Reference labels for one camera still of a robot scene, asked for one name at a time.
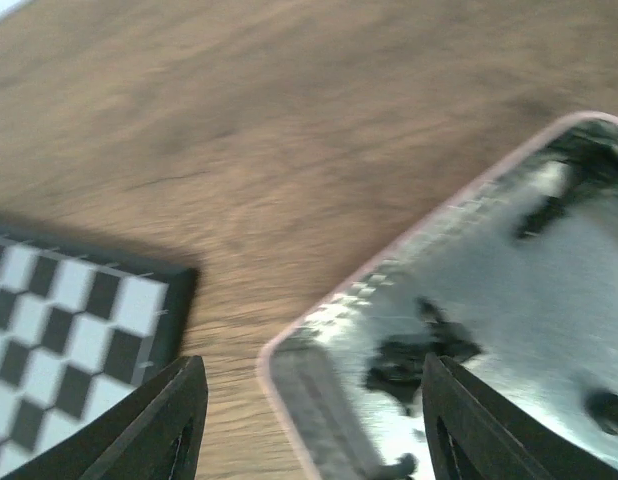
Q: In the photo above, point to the black and white chessboard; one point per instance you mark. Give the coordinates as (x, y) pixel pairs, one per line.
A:
(82, 325)

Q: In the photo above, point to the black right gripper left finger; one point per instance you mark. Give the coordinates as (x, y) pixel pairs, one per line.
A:
(153, 433)

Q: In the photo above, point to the pink rimmed metal tray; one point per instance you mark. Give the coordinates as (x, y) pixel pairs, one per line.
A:
(316, 370)

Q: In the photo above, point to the black chess pieces in tray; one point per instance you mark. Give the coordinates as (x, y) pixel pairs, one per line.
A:
(533, 311)

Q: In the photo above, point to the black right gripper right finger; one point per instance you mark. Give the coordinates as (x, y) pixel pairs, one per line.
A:
(475, 433)

